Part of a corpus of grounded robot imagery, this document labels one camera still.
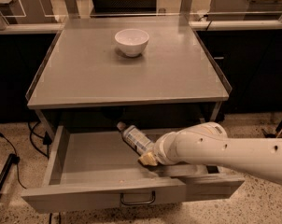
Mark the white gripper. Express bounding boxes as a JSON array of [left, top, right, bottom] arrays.
[[138, 132, 178, 166]]

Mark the blue plastic bottle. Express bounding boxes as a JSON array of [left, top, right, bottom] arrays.
[[117, 121, 154, 156]]

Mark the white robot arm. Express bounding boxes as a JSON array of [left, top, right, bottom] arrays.
[[139, 122, 282, 185]]

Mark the grey open drawer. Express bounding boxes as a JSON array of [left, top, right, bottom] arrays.
[[21, 126, 245, 213]]

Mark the grey cabinet counter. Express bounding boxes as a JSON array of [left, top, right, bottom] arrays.
[[27, 15, 232, 135]]

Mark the white ceramic bowl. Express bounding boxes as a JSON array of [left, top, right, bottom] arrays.
[[115, 29, 149, 57]]

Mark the black bar on floor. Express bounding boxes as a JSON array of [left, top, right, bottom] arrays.
[[0, 153, 19, 191]]

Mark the black mesh chair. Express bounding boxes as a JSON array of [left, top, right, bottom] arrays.
[[91, 0, 157, 16]]

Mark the clear acrylic barrier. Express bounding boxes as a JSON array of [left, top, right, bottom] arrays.
[[0, 0, 282, 31]]

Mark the metal drawer handle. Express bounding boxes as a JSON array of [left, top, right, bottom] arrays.
[[120, 191, 156, 206]]

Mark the black floor cable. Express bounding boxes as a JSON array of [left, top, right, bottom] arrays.
[[27, 120, 52, 159]]

